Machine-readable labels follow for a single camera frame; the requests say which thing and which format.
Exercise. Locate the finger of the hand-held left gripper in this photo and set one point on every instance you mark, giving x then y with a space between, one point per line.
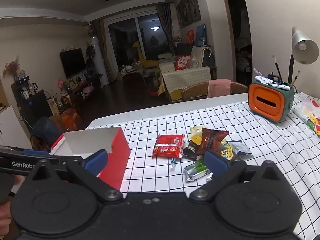
67 159
37 152

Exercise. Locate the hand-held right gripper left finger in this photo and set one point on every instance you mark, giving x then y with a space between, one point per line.
96 161

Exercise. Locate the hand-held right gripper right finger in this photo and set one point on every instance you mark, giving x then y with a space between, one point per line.
216 163

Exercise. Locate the yellow blue cartoon snack packet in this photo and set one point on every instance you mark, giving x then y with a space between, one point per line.
227 152

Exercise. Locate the green foil snack packet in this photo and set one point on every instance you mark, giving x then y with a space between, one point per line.
197 170

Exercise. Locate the red and white cardboard box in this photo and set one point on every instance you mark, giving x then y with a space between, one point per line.
117 152

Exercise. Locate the brown foil snack packet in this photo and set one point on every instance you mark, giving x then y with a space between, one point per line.
212 137

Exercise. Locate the black snack packet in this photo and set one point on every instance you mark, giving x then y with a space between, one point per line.
191 151

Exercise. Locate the light blue cookie packet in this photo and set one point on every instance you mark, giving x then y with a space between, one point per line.
241 148

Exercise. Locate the small blue candy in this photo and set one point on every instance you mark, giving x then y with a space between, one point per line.
173 163

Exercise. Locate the red snack packet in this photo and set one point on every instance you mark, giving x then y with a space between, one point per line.
167 145

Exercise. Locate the person's left hand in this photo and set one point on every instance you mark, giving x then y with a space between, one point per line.
4 216

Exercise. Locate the dark blue jacket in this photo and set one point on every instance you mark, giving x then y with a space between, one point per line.
46 130

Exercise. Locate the white cabinet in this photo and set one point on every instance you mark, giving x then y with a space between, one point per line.
12 130

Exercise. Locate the orange cartons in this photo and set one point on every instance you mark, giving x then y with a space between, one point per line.
71 120

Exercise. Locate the black cabinet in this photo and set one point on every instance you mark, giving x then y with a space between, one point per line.
35 105

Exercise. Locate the dark television console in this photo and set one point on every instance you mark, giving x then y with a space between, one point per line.
80 95

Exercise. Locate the wooden dining chair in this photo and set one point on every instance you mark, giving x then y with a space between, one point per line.
195 91

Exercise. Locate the pink towel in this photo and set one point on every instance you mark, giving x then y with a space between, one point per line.
220 87

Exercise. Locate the orange tissue box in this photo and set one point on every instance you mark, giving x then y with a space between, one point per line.
267 100

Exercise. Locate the dried flower bouquet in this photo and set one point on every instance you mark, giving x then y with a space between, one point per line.
11 67

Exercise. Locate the red toy car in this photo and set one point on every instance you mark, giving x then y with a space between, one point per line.
153 92

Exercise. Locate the wooden sofa with cream cover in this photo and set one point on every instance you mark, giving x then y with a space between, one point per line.
187 77

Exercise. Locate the coffee table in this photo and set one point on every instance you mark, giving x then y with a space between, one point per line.
131 73

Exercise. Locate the black television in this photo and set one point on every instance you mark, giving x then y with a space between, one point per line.
72 62

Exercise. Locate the white marker pen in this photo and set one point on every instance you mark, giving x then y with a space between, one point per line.
270 82

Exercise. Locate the tall white air conditioner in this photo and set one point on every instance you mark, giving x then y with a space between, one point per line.
98 60

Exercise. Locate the grey cushion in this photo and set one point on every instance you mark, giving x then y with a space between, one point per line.
195 61

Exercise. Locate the colourful printed plastic bag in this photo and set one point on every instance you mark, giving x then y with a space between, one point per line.
310 115

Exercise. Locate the red printed cushion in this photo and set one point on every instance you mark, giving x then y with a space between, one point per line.
182 63

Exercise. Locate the cream knitted throw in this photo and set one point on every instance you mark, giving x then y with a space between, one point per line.
201 55

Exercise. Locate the yellow giraffe toy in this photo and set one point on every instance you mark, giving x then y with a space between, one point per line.
143 58

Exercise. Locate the calligraphy brush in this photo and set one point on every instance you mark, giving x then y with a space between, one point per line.
296 77
277 67

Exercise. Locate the red bag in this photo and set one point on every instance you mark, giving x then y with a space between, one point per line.
190 37

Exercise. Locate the blue cushion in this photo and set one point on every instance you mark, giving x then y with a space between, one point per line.
201 35

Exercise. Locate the grey desk lamp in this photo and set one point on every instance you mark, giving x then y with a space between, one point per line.
303 50

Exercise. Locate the framed wall picture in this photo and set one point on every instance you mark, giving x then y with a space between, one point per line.
194 3
183 11

